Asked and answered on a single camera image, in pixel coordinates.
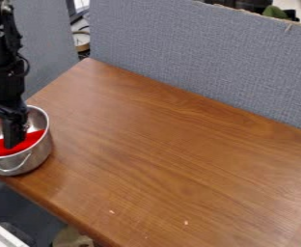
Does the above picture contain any stainless steel pot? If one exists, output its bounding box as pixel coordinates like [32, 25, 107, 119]
[0, 105, 53, 177]

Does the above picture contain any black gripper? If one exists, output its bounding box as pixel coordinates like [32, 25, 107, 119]
[0, 69, 29, 149]

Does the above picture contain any round wooden clock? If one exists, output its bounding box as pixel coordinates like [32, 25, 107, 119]
[72, 30, 91, 52]

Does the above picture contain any green object behind partition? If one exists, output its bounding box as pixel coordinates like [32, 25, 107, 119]
[263, 6, 288, 19]

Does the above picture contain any red plastic block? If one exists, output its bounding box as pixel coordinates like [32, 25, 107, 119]
[0, 129, 45, 156]

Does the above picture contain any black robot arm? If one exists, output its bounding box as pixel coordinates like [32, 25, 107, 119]
[0, 0, 29, 149]

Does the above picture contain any grey fabric partition panel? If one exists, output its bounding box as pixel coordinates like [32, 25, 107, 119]
[91, 0, 301, 128]

